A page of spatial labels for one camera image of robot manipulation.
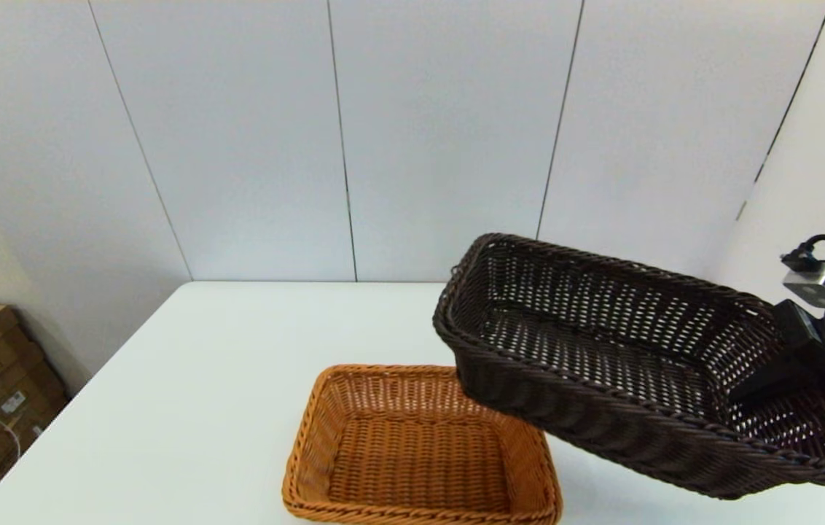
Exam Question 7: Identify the dark brown wicker basket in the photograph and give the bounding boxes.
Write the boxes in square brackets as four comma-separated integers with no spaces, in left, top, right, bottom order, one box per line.
[432,233,825,500]

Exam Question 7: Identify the orange wicker basket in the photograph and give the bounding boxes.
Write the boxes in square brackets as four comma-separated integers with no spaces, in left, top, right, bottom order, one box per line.
[281,364,563,525]

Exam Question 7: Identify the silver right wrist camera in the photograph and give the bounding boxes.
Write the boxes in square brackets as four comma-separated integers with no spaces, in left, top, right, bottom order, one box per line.
[781,252,825,308]

